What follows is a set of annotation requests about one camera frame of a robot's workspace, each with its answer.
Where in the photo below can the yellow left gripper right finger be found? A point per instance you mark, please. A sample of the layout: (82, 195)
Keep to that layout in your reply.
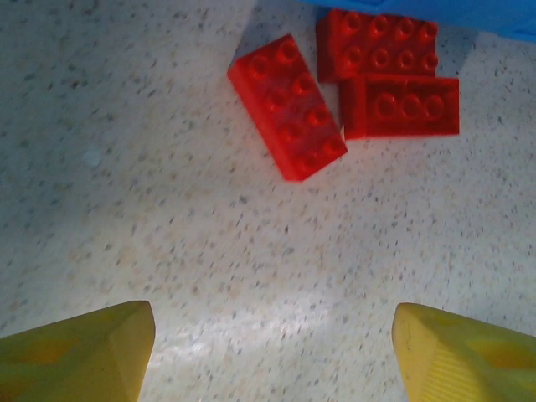
(469, 360)

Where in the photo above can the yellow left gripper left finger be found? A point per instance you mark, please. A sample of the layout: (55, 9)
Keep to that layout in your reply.
(75, 356)

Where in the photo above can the red lego brick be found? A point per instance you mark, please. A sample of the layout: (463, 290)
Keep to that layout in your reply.
(402, 109)
(289, 109)
(377, 46)

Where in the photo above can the blue plastic bin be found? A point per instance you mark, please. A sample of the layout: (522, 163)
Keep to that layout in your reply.
(439, 14)

